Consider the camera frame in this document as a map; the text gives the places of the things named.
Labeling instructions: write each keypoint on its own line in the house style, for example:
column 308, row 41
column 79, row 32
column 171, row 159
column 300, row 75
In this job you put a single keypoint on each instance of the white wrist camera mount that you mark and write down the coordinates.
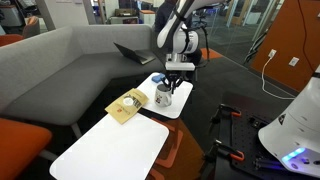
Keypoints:
column 180, row 66

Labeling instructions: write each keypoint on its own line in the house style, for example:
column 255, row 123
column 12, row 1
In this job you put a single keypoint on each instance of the black perforated mounting board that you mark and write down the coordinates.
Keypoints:
column 243, row 133

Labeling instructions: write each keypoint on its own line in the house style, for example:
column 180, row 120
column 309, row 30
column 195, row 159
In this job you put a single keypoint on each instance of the grey orange lounge chair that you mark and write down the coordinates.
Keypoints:
column 31, row 28

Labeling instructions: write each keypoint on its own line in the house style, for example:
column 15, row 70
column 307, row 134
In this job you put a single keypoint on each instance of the small white top side table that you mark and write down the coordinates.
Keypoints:
column 181, row 100

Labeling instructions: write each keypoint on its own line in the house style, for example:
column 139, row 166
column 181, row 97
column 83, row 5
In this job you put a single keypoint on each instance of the white printed ceramic mug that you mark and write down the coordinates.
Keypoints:
column 162, row 98

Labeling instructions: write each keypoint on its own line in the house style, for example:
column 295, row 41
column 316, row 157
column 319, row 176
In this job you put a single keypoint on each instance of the black leaning stand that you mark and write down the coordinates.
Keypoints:
column 255, row 48

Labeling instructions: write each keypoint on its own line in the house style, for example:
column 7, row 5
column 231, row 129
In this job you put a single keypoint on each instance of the grey corner sofa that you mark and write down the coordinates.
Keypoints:
column 50, row 70

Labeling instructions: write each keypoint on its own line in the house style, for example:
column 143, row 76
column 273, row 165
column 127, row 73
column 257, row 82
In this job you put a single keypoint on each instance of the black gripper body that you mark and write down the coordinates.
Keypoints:
column 175, row 74

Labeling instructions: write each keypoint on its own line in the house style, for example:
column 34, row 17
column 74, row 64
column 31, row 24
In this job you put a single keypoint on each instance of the grey low cabinet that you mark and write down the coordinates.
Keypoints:
column 124, row 18

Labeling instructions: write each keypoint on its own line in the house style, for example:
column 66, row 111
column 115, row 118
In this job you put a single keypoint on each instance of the person in dark clothes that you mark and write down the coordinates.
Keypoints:
column 163, row 15

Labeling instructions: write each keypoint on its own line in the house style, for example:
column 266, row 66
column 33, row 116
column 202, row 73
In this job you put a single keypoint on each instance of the white wall outlet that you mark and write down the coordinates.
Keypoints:
column 293, row 61
column 272, row 53

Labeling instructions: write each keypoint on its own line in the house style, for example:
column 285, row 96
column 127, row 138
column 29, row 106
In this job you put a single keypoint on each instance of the orange upholstered seat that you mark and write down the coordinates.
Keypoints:
column 20, row 146

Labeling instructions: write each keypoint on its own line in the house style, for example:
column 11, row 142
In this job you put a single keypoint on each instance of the blue sponge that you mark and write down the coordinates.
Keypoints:
column 156, row 78

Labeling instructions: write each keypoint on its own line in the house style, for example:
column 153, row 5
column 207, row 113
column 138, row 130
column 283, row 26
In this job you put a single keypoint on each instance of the grey open laptop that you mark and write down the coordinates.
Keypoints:
column 140, row 56

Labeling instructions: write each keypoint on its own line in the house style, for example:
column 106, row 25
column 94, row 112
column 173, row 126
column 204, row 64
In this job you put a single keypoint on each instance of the large white top side table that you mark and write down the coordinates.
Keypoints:
column 130, row 153

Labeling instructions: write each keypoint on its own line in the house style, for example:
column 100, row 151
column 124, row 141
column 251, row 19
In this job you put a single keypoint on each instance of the yellow paper coffee bag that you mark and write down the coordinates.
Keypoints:
column 125, row 108

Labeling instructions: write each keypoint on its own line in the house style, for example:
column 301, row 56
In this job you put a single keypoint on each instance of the orange table base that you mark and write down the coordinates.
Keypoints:
column 180, row 150

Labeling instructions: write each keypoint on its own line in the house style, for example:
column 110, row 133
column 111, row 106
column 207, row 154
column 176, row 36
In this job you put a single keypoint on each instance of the white cabinet orange top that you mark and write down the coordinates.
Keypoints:
column 147, row 17

